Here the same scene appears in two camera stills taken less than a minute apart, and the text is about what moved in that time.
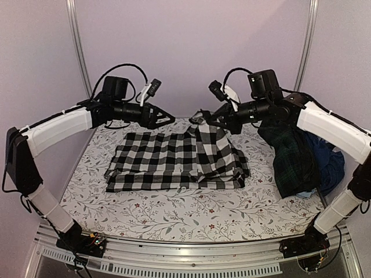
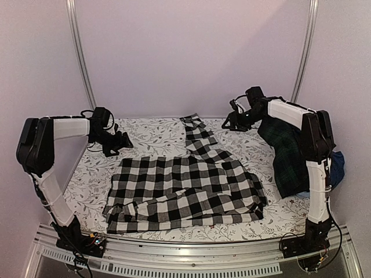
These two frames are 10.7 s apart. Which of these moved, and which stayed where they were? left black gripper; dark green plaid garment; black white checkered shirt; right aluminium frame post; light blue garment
Moved: left black gripper; black white checkered shirt
Stayed: dark green plaid garment; light blue garment; right aluminium frame post
